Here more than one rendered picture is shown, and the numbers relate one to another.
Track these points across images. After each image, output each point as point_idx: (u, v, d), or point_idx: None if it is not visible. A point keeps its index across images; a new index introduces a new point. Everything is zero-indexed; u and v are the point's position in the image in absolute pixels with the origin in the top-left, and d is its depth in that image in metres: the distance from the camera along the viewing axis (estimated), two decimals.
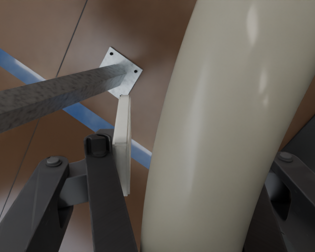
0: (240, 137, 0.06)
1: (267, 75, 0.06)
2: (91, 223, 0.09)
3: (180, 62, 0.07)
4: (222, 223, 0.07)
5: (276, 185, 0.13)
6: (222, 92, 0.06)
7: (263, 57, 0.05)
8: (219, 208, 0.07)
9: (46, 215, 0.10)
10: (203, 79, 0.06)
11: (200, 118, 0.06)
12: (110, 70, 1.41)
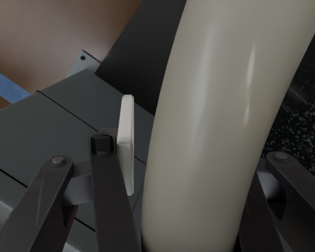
0: (238, 100, 0.06)
1: (264, 37, 0.06)
2: (94, 222, 0.09)
3: (181, 30, 0.07)
4: (221, 188, 0.07)
5: (271, 185, 0.13)
6: (221, 55, 0.06)
7: (260, 19, 0.06)
8: (217, 172, 0.07)
9: (50, 214, 0.10)
10: (202, 44, 0.06)
11: (200, 82, 0.06)
12: None
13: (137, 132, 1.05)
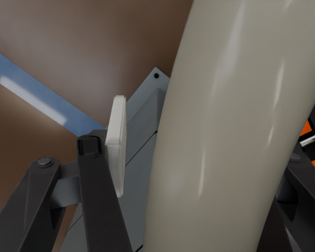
0: (265, 105, 0.05)
1: (301, 27, 0.05)
2: (84, 224, 0.09)
3: (193, 20, 0.06)
4: (240, 209, 0.06)
5: (284, 186, 0.13)
6: (245, 50, 0.05)
7: (297, 3, 0.05)
8: (237, 192, 0.06)
9: (38, 216, 0.10)
10: (221, 35, 0.05)
11: (218, 83, 0.05)
12: None
13: None
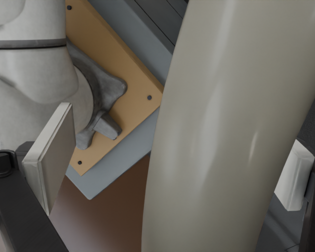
0: (263, 100, 0.05)
1: (300, 20, 0.05)
2: (15, 251, 0.08)
3: (190, 14, 0.06)
4: (239, 206, 0.06)
5: None
6: (243, 44, 0.05)
7: None
8: (235, 189, 0.06)
9: None
10: (219, 30, 0.05)
11: (215, 78, 0.05)
12: None
13: None
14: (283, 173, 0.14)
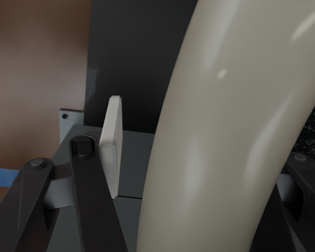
0: None
1: None
2: (79, 226, 0.09)
3: None
4: None
5: (290, 187, 0.13)
6: None
7: None
8: None
9: (32, 217, 0.10)
10: None
11: None
12: None
13: None
14: None
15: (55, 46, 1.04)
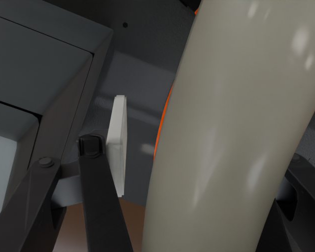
0: None
1: None
2: (85, 224, 0.09)
3: None
4: None
5: (283, 186, 0.13)
6: None
7: None
8: None
9: (39, 216, 0.10)
10: None
11: None
12: None
13: (72, 28, 0.77)
14: None
15: None
